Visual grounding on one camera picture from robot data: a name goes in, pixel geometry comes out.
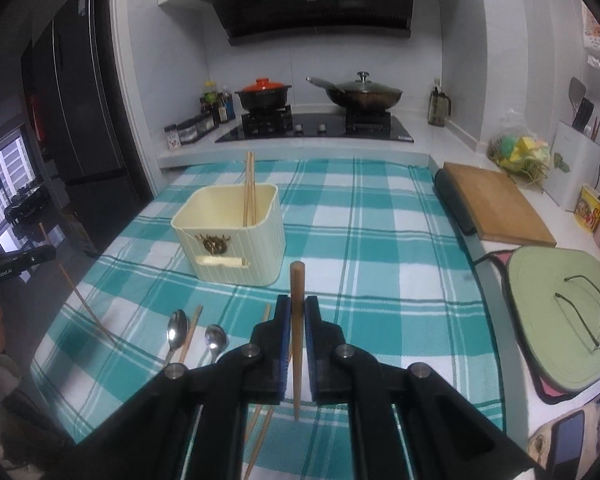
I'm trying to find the plastic bag of colourful things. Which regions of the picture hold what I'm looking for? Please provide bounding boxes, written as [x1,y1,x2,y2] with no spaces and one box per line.
[487,110,553,193]

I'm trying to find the dark smartphone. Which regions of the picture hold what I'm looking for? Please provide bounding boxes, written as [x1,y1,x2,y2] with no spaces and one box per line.
[550,409,586,471]

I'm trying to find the black gas stove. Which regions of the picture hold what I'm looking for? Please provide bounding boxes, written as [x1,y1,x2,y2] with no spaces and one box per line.
[215,109,415,144]

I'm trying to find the printed fabric pad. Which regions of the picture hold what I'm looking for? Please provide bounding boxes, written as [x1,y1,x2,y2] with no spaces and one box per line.
[527,385,600,480]

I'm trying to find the glass wok lid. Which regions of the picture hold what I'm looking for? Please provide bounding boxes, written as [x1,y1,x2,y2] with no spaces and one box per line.
[325,71,403,96]

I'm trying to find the eyeglasses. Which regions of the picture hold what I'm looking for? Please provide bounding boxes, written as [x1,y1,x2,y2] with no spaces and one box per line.
[554,274,600,351]

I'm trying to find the black kitchen utensil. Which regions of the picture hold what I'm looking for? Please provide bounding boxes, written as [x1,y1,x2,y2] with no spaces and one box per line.
[572,97,595,133]

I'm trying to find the red pot lid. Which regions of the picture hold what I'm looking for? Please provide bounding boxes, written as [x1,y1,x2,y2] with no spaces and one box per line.
[242,78,285,93]

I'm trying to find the hanging printed bag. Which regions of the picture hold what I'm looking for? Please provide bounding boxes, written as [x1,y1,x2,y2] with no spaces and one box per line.
[580,7,600,70]

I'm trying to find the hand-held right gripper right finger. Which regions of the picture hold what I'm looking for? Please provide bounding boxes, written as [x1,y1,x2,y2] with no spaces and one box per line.
[304,296,536,480]

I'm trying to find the metal spoon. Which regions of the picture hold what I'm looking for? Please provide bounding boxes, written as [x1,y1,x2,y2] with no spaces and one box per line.
[204,324,229,366]
[161,309,189,368]

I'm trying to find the pink black cat-shaped pad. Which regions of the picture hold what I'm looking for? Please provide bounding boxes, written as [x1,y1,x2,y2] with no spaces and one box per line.
[472,247,581,405]

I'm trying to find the cream ribbed utensil holder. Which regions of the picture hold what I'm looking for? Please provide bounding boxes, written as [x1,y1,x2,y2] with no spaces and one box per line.
[172,184,287,288]

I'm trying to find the yellow printed cup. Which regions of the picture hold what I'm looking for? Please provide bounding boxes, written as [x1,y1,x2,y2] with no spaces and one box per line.
[574,186,600,233]

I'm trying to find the dark wok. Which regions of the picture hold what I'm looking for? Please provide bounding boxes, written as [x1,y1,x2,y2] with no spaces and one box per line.
[306,77,404,110]

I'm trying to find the black clay pot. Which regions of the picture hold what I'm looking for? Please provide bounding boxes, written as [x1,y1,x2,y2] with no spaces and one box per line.
[234,86,293,112]

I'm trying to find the wooden cutting board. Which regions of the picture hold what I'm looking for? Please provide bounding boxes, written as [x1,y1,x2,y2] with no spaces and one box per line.
[442,161,557,247]

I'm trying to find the wooden chopstick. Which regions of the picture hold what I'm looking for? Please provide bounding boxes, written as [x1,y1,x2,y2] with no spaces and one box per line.
[244,303,272,442]
[243,406,276,480]
[290,261,306,422]
[39,223,117,346]
[178,305,204,365]
[242,152,253,227]

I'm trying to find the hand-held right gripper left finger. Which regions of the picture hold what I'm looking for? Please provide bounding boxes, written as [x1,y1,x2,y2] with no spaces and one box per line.
[45,294,293,480]

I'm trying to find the teal checkered cloth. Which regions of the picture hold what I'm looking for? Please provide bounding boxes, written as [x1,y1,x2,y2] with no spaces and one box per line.
[30,157,506,446]

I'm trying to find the black range hood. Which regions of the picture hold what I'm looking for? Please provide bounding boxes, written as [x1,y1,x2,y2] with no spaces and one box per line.
[195,0,423,47]

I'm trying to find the white utensil caddy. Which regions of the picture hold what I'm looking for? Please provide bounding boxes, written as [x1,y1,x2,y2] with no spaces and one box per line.
[547,120,600,211]

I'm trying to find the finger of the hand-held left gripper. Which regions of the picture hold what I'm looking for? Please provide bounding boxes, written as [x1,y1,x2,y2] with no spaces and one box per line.
[14,243,57,274]

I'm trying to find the grey spatula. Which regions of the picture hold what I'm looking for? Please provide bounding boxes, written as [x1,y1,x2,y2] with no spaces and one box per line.
[569,77,587,128]

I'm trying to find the dark refrigerator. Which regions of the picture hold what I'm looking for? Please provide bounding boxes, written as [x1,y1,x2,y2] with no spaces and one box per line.
[22,0,153,256]

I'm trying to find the window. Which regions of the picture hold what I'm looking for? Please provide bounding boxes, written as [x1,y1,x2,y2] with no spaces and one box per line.
[0,127,46,253]

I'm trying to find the green round mat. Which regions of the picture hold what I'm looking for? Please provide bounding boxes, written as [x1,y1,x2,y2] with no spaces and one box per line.
[502,246,600,393]

